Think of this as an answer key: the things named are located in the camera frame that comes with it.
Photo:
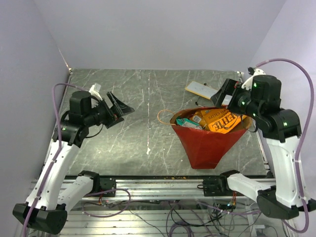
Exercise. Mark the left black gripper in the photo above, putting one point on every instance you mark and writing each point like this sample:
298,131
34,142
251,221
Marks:
111,119

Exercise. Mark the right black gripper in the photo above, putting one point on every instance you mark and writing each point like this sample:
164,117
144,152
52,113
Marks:
230,87

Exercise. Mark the orange kettle chips bag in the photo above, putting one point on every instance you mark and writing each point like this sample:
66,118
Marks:
216,120

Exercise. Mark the teal snack packet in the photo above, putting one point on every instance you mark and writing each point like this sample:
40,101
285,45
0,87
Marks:
185,122

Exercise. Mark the red paper bag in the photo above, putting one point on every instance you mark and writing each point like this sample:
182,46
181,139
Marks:
204,148

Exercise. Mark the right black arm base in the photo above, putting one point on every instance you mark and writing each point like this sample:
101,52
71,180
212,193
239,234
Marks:
214,186

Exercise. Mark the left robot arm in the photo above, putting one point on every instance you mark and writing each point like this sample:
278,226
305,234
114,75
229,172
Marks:
46,208

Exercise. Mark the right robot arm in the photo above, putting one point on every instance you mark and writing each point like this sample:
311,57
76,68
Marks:
282,130

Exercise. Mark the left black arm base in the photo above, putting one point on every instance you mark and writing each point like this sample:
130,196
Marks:
107,184

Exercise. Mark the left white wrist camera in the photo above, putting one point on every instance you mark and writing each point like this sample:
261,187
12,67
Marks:
94,91

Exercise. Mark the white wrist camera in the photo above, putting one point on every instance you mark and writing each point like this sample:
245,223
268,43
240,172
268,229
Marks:
94,91
247,85

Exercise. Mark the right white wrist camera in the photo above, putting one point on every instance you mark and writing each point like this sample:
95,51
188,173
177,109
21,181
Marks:
247,85

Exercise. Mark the aluminium frame rail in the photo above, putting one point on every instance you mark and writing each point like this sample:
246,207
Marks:
158,190

